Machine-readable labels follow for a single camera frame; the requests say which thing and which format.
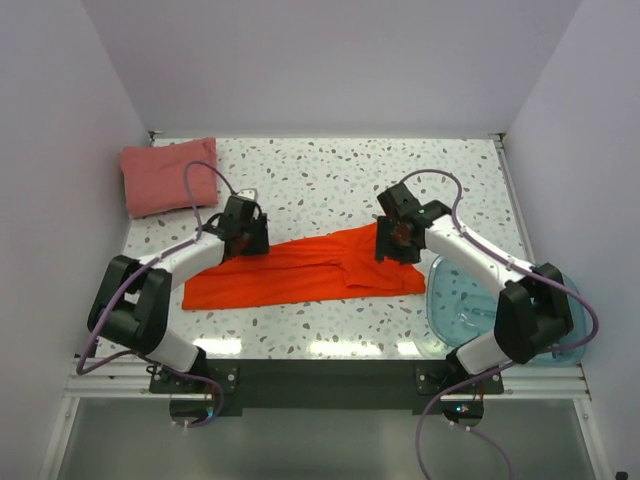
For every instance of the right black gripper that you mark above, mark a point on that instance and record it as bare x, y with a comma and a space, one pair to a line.
384, 247

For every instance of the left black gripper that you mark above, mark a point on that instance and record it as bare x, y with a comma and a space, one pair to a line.
260, 243

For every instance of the orange t shirt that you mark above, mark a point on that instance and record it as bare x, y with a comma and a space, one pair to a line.
337, 266

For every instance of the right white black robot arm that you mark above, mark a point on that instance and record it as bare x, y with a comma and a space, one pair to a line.
533, 311

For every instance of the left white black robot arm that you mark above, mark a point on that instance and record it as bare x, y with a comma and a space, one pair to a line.
132, 305

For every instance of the clear blue plastic bin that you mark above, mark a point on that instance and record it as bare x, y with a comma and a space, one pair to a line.
459, 308

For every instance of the folded pink t shirt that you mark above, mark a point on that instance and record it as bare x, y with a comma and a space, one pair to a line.
158, 180

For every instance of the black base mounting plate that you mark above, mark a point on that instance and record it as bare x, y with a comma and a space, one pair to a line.
230, 387

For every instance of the aluminium frame rail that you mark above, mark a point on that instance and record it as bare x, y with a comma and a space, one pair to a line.
124, 378

